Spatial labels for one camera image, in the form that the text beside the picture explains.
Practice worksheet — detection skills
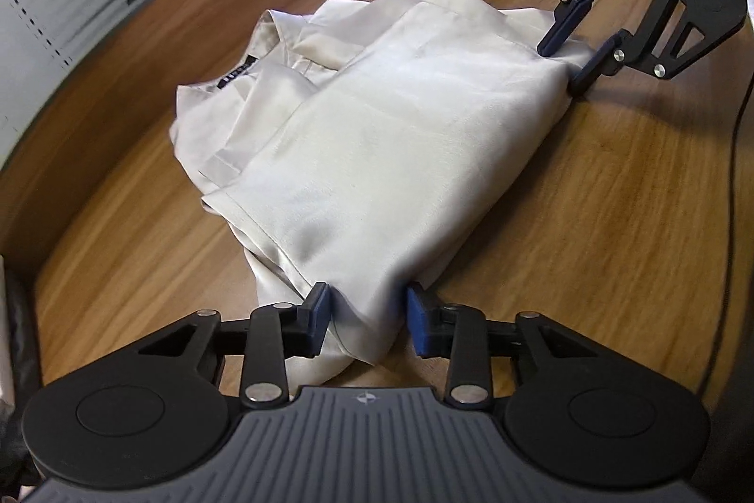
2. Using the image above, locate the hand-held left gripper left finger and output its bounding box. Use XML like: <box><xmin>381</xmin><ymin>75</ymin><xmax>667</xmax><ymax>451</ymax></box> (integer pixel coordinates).
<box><xmin>137</xmin><ymin>281</ymin><xmax>332</xmax><ymax>411</ymax></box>

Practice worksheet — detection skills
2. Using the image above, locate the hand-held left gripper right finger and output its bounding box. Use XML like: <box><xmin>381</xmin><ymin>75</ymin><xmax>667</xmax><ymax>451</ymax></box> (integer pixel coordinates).
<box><xmin>404</xmin><ymin>281</ymin><xmax>597</xmax><ymax>412</ymax></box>

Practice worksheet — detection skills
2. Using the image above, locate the cream satin shirt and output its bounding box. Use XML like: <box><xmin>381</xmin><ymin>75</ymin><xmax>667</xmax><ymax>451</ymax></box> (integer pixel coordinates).
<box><xmin>168</xmin><ymin>0</ymin><xmax>596</xmax><ymax>386</ymax></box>

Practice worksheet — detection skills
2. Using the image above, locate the black cable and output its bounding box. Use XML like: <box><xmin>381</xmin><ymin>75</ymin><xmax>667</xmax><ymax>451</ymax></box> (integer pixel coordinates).
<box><xmin>710</xmin><ymin>105</ymin><xmax>746</xmax><ymax>410</ymax></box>

